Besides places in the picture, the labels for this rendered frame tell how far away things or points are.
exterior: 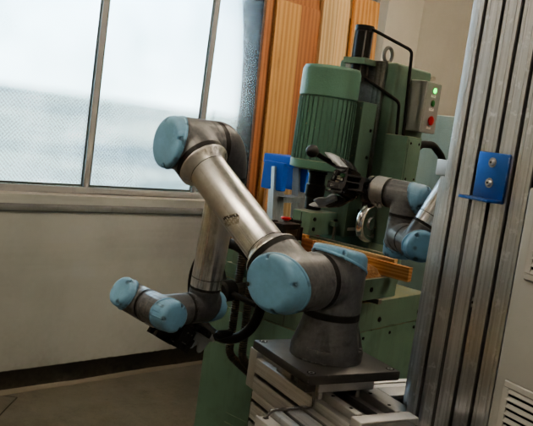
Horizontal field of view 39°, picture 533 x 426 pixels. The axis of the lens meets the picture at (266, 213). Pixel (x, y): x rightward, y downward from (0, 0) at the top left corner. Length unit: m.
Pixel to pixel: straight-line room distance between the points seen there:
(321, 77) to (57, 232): 1.57
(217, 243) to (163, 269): 1.95
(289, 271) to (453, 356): 0.35
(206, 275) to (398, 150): 0.83
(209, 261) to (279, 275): 0.42
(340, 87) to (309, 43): 1.86
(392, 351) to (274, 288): 1.10
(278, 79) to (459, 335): 2.56
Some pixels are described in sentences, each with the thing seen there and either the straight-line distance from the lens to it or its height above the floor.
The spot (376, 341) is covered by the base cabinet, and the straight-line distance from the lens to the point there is 2.34.
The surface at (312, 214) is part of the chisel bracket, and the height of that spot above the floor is 1.03.
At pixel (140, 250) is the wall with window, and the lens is 3.59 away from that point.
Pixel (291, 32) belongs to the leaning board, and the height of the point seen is 1.76.
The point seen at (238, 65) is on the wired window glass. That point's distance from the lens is 3.92.
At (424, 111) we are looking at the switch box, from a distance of 2.42.
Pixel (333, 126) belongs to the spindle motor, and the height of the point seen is 1.30.
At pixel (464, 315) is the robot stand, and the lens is 1.45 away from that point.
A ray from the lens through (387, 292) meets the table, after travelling 2.15.
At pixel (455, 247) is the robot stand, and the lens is 1.46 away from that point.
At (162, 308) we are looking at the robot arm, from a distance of 1.70.
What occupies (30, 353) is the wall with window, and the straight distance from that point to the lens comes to 3.44.
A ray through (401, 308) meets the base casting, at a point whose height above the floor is 0.76.
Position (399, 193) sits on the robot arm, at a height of 1.15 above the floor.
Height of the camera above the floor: 1.27
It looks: 6 degrees down
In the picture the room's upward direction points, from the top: 8 degrees clockwise
